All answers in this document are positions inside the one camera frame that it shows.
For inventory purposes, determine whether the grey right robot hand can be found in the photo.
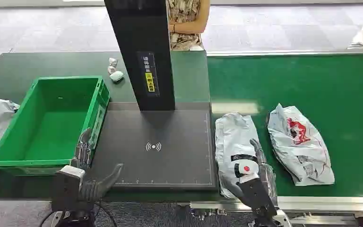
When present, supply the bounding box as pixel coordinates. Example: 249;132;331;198
249;138;278;208

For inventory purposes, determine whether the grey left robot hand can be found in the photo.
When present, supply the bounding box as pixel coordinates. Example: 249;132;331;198
70;128;124;203

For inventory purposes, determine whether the plain grey plastic parcel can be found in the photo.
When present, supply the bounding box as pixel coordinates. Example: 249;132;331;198
214;112;278;201

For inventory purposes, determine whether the grey parcel with red print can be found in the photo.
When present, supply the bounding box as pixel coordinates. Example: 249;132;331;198
266;103;336;187

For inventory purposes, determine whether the green plastic crate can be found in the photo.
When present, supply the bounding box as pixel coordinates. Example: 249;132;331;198
0;76;111;176

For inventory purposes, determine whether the green conveyor belt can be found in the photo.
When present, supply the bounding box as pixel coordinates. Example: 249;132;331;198
207;52;363;199

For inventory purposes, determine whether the small white earbud case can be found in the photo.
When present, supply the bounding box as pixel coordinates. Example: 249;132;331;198
109;70;125;83

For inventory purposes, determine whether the black yellow warning label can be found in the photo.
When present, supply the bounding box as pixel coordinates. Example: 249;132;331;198
137;51;161;97

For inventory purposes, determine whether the black scanner column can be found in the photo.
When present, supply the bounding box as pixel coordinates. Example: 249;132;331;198
104;0;176;112

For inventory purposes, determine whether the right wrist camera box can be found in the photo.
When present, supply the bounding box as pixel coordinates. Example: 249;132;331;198
231;153;278;220

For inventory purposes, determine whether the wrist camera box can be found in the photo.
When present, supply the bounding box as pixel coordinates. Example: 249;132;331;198
231;153;278;220
51;165;86;214

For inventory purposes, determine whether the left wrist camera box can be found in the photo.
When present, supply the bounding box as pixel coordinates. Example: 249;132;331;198
51;165;86;214

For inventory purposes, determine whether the black cable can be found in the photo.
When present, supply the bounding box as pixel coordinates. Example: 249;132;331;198
38;201;118;227

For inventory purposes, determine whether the silver conveyor frame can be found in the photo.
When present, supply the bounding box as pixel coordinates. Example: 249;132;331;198
189;196;363;220

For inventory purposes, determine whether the black scanner base plate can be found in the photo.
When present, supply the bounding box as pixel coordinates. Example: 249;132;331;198
88;101;219;191

